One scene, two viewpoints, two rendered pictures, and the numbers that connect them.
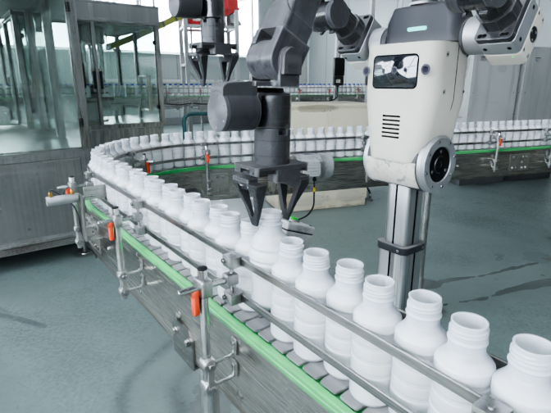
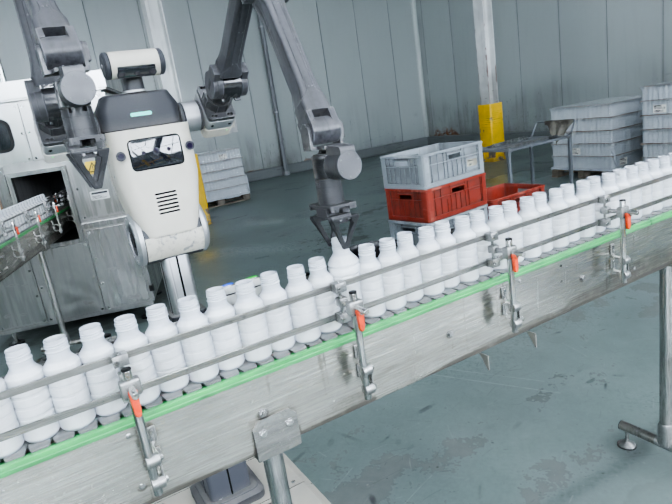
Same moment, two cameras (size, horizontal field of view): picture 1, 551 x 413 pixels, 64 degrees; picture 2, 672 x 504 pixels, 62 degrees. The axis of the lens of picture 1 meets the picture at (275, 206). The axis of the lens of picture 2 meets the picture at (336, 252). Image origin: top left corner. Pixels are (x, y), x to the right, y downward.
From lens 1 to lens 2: 129 cm
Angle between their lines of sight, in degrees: 78
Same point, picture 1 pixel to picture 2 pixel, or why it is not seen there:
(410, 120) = (187, 191)
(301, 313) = (399, 276)
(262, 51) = (330, 123)
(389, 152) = (174, 226)
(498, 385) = (480, 230)
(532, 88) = not seen: outside the picture
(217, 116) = (351, 168)
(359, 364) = (438, 271)
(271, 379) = (396, 337)
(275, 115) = not seen: hidden behind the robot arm
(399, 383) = (453, 264)
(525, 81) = not seen: outside the picture
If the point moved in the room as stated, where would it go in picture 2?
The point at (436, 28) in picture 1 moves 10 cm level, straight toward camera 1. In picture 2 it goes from (162, 112) to (189, 107)
